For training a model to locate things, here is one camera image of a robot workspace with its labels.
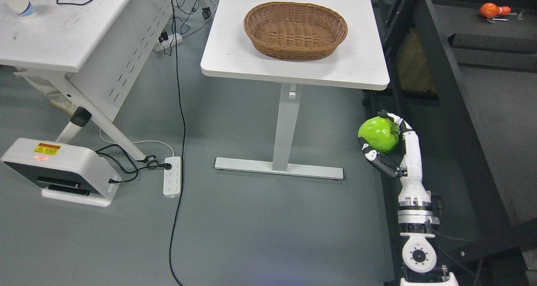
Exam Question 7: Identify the white power strip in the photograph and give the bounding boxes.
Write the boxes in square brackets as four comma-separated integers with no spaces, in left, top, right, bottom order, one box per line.
[163,156,182,198]
[153,33,183,52]

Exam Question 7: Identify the green apple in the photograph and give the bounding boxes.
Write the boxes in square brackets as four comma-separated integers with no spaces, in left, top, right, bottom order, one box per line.
[357,116,399,153]

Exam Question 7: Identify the white standing desk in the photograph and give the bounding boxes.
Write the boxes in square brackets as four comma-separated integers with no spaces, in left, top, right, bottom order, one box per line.
[200,0,390,180]

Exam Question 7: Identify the white folding table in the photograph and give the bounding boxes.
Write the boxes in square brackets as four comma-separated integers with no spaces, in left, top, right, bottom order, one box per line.
[0,0,172,162]

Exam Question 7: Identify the white machine with warning label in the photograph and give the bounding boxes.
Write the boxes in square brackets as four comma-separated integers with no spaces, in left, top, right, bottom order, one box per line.
[1,138,122,206]

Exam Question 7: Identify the paper cup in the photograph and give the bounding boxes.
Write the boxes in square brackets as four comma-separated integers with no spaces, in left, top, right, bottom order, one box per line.
[3,0,36,20]

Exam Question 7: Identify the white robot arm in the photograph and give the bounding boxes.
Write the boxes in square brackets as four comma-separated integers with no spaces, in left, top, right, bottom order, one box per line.
[398,177,459,286]

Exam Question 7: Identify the brown wicker basket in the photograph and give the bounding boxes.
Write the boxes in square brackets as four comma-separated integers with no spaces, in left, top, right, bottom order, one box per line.
[243,2,348,61]

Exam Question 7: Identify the black metal shelf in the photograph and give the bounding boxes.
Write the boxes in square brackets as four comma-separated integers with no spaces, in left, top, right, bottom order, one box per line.
[368,0,536,286]

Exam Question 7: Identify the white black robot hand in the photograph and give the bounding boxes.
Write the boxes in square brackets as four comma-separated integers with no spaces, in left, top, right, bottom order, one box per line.
[357,110,422,178]

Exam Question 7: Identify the white power strip near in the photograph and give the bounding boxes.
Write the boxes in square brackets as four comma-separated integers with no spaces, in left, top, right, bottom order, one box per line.
[163,156,182,198]

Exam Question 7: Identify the long black floor cable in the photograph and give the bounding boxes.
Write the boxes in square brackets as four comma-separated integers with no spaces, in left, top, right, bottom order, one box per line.
[166,0,187,286]

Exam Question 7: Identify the white power strip far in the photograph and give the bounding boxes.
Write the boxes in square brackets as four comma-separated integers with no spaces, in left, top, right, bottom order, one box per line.
[153,33,183,52]

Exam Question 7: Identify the orange toy on shelf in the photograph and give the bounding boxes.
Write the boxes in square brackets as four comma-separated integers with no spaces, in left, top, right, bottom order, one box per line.
[479,3,511,18]

